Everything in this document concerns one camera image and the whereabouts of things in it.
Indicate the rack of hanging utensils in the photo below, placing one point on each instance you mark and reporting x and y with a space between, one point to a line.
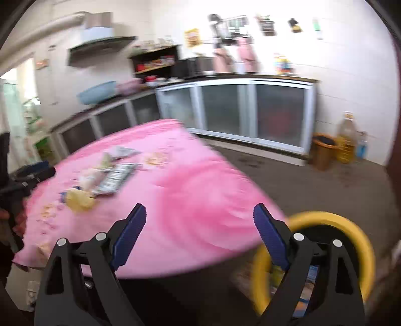
231 28

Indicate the beige paper carton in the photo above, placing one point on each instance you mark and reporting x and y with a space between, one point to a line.
89 178

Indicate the pink floral tablecloth table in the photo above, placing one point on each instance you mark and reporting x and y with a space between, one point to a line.
188 194

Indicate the yellow wall poster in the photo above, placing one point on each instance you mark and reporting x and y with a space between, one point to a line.
192 37

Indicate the wall chopstick holder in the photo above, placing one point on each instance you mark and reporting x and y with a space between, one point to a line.
268 26

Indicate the row of glass bottles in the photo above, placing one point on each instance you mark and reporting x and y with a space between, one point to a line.
163 42

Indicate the blue plastic basin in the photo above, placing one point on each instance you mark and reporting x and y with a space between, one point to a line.
95 94

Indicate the black yellow scrubber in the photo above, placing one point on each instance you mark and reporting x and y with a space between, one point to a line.
294 26

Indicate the cardboard box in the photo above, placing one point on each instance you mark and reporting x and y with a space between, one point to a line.
98 20

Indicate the silver vent duct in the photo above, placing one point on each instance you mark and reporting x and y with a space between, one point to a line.
47 31

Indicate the range hood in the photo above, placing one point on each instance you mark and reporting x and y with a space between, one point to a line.
100 44

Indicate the dark wooden spice shelf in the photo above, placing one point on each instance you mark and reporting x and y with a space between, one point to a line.
153 50

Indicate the small brown waste bin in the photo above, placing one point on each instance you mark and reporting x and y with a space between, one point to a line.
324 153

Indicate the yellow detergent bottle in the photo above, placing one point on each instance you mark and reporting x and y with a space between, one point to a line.
280 64

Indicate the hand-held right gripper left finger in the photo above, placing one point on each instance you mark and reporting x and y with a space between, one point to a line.
130 232

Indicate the yellow rimmed brown bin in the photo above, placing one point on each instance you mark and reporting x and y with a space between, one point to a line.
322 217

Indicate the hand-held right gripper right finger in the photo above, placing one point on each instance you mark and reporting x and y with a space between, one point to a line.
271 235

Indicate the black microwave oven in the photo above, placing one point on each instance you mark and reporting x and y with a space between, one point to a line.
188 67

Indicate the yellow wrapper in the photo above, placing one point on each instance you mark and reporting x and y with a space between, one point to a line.
78 200

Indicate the white cup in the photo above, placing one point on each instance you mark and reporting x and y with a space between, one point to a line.
239 67

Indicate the pink plastic basin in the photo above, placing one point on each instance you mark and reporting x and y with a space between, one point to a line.
128 87

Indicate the kitchen counter cabinet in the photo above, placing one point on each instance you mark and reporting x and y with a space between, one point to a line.
225 106

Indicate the clear bottle blue label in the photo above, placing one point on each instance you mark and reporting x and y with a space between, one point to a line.
362 147

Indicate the row of condiment jars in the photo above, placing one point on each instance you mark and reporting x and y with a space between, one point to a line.
153 64

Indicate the striped black white wrapper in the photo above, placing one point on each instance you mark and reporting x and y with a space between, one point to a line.
114 178

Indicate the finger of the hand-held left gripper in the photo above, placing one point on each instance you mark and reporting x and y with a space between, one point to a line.
34 177

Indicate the cooking oil jug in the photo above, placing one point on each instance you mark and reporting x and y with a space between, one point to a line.
346 141

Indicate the green white wrapper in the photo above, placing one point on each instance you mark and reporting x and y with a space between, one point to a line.
122 152

